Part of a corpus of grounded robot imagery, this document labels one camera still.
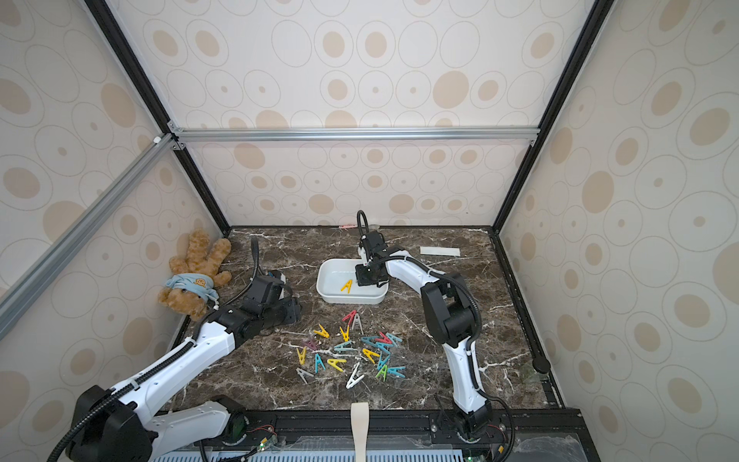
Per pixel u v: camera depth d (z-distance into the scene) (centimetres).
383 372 83
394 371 83
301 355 85
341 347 87
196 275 96
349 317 94
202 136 90
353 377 81
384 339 89
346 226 121
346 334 90
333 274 104
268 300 64
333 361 85
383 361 85
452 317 56
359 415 76
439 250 114
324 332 90
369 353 86
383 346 87
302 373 83
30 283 53
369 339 89
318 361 85
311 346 87
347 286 101
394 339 89
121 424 38
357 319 93
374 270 75
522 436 73
